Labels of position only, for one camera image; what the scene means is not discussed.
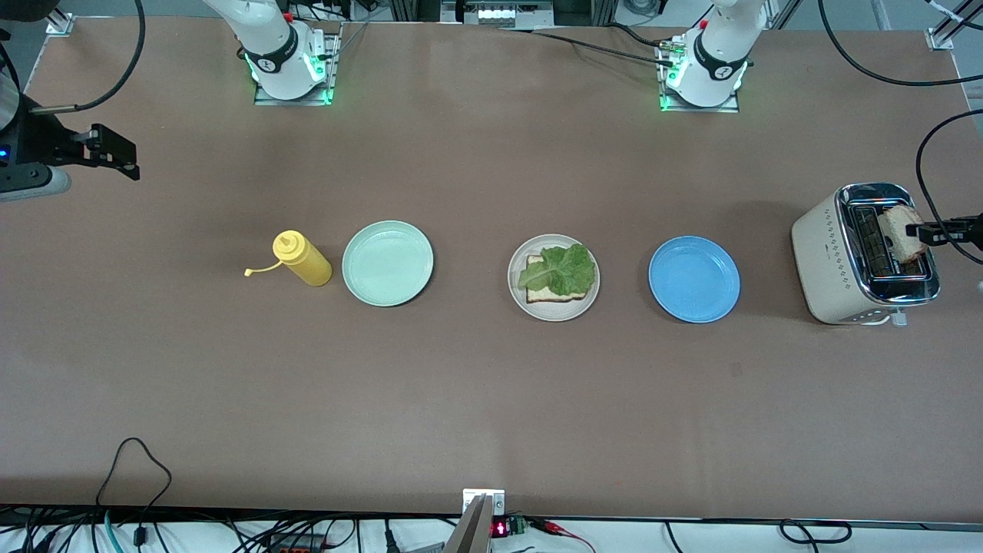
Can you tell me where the black looped cable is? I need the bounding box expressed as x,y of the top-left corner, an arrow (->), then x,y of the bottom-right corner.
94,438 -> 174,553

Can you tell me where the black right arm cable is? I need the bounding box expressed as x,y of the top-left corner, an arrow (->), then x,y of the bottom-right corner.
0,0 -> 147,114

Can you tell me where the beige plate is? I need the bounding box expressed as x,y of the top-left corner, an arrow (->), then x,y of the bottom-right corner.
508,233 -> 601,322

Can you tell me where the brown bread slice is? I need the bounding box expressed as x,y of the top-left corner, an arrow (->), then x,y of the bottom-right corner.
519,257 -> 598,303
878,204 -> 926,263

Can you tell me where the beige chrome toaster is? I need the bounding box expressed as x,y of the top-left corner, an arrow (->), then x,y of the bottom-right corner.
791,183 -> 942,327

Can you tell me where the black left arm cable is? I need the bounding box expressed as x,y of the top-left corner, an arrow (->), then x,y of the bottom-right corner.
818,0 -> 983,266

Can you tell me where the black base power cable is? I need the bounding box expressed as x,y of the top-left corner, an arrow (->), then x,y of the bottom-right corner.
499,23 -> 678,64

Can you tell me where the green lettuce leaf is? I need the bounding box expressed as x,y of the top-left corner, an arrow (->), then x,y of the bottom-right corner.
518,243 -> 597,297

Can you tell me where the blue plate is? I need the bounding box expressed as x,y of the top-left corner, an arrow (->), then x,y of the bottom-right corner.
648,236 -> 741,323

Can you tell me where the yellow squeeze bottle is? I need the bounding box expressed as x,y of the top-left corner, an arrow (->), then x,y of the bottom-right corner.
244,230 -> 333,287

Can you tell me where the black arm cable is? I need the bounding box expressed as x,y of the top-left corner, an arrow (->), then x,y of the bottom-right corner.
0,0 -> 147,114
818,0 -> 983,266

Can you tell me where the red clip wire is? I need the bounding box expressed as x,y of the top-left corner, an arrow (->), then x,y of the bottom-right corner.
530,518 -> 596,553

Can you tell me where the mint green plate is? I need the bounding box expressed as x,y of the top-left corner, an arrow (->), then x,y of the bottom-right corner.
342,220 -> 435,308

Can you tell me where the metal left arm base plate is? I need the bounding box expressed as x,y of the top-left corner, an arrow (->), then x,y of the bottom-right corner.
659,73 -> 742,114

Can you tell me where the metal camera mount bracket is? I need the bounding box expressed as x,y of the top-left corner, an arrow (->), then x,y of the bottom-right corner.
444,488 -> 506,553

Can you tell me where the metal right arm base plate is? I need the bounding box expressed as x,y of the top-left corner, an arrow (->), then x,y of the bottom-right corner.
253,22 -> 343,107

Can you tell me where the black coiled cable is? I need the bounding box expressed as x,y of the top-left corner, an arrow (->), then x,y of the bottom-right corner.
664,521 -> 853,546

